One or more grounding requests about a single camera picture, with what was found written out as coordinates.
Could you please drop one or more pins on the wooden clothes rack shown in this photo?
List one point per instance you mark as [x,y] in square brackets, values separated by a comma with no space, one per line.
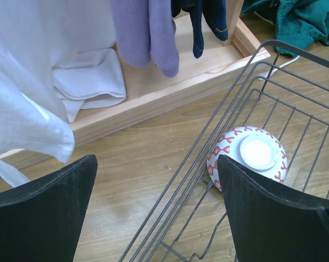
[206,37]

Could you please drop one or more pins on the white tank top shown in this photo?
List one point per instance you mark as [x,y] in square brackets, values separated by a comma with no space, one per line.
[56,58]

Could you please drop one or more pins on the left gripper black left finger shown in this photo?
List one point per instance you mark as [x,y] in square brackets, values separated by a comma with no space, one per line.
[42,220]

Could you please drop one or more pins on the black wire dish rack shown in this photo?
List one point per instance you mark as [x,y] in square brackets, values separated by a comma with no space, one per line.
[189,221]

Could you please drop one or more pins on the red white patterned bowl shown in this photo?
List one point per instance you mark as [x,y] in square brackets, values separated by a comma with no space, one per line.
[254,148]

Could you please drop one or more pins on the green crumpled garment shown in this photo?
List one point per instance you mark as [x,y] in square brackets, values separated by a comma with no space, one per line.
[297,23]

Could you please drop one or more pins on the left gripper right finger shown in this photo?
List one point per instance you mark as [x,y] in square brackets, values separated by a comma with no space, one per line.
[270,221]

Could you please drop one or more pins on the lavender garment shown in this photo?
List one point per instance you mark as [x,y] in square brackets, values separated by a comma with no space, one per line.
[145,33]

